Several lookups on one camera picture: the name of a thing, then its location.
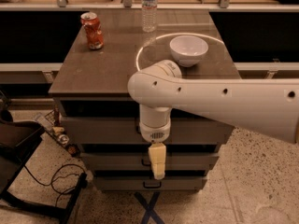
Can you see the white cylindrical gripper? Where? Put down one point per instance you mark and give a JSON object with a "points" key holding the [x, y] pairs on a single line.
{"points": [[154, 133]]}

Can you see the grey top drawer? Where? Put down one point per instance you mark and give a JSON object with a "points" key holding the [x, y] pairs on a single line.
{"points": [[125, 131]]}

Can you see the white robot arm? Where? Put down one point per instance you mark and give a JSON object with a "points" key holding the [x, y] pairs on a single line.
{"points": [[266, 106]]}

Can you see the grey bottom drawer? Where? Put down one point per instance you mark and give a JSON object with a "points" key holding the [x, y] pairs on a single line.
{"points": [[117, 183]]}

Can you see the grey drawer cabinet brown top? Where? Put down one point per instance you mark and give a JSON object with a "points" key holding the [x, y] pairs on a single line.
{"points": [[93, 83]]}

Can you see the blue tape cross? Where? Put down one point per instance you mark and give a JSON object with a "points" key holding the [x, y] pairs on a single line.
{"points": [[149, 208]]}

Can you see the white ceramic bowl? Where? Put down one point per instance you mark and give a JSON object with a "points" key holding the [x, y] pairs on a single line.
{"points": [[188, 50]]}

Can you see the dark chair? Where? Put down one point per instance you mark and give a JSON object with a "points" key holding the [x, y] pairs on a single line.
{"points": [[18, 142]]}

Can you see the orange crushed soda can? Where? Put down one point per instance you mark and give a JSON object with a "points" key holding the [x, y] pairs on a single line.
{"points": [[92, 27]]}

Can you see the clear plastic water bottle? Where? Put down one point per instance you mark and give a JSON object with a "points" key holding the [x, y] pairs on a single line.
{"points": [[149, 11]]}

